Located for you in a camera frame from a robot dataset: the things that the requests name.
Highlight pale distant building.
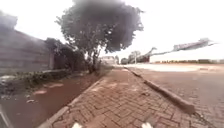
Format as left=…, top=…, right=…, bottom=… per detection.
left=99, top=55, right=118, bottom=66

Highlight distant trees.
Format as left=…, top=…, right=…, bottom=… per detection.
left=120, top=46, right=158, bottom=65

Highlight red brick path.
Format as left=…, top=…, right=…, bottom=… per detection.
left=38, top=66, right=214, bottom=128

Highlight thin-trunked tree with dark crown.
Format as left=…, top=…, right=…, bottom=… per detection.
left=55, top=0, right=145, bottom=74

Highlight dark hedge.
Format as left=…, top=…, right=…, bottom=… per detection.
left=44, top=37, right=87, bottom=73

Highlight grey concrete kerb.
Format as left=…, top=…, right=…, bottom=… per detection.
left=123, top=66, right=197, bottom=115

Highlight pale path edging kerb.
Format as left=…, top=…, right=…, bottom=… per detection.
left=37, top=74, right=108, bottom=128

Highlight robot's own part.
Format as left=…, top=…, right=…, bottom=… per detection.
left=71, top=122, right=83, bottom=128
left=141, top=122, right=154, bottom=128

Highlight long white building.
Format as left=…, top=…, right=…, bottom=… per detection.
left=148, top=37, right=224, bottom=65

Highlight red-brown dirt strip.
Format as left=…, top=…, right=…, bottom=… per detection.
left=0, top=68, right=111, bottom=128

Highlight grey paved road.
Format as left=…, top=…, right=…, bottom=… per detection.
left=124, top=63, right=224, bottom=128

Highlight low plants along wall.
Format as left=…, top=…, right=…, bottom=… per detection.
left=0, top=69, right=73, bottom=92

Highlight grey stone block wall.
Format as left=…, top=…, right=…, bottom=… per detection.
left=0, top=28, right=55, bottom=76

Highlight tree behind wall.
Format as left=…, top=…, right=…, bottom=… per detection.
left=0, top=9, right=19, bottom=32

